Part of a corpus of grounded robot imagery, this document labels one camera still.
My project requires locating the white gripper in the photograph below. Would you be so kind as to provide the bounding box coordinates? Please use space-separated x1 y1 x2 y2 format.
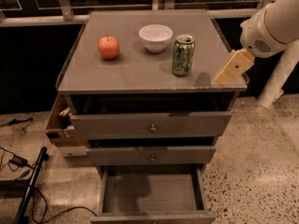
214 7 288 86

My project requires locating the green soda can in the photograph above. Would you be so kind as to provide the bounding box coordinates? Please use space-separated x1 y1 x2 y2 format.
172 34 195 77

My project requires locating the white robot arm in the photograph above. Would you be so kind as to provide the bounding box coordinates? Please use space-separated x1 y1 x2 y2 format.
214 0 299 86

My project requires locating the grey drawer cabinet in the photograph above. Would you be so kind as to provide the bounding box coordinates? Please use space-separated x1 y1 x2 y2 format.
55 9 250 224

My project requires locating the grey top drawer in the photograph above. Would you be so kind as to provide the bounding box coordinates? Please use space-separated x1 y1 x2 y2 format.
71 111 232 140

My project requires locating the grey drawer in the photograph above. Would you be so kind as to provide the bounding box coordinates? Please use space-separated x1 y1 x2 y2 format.
71 111 232 140
90 164 216 224
87 146 216 165

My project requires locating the grey middle drawer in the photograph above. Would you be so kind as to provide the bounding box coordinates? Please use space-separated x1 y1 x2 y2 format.
87 146 216 165

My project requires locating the grey bottom drawer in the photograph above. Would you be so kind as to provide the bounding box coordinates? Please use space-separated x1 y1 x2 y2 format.
90 164 216 224

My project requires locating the white ceramic bowl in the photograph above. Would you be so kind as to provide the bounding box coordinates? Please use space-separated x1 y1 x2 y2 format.
138 24 173 53

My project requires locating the metal window railing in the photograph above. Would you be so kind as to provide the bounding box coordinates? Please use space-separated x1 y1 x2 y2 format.
0 0 299 28

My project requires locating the red apple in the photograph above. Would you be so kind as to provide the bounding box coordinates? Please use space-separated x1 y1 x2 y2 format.
98 35 120 60

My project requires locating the cardboard box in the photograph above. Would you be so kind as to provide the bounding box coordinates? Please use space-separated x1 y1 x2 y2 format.
45 95 87 158

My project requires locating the black power adapter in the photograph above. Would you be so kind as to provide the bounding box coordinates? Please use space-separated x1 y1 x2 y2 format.
9 156 27 167

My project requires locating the black metal stand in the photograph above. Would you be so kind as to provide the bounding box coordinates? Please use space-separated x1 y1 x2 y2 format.
0 147 49 224

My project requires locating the black floor cable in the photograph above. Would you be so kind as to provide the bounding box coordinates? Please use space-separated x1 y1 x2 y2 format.
0 146 98 224

